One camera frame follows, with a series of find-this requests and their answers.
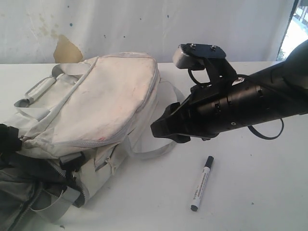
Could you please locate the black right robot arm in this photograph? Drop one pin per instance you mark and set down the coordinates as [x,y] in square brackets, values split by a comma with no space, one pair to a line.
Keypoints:
[230,100]

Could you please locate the white and grey backpack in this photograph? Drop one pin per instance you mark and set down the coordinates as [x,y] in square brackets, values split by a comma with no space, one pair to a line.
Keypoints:
[77,126]

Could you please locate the black capped white marker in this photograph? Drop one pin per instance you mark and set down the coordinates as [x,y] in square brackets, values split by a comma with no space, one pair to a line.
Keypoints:
[198,193]

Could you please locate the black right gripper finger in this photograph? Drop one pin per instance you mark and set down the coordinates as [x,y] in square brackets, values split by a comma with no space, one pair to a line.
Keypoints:
[159,128]
[179,138]

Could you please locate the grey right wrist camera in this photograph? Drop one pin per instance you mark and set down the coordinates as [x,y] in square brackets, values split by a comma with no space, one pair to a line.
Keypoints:
[191,55]

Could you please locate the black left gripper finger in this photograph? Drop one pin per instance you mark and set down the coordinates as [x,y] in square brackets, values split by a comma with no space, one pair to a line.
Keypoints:
[9,139]

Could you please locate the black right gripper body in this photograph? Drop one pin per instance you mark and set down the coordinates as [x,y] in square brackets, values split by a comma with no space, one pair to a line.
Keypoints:
[199,114]

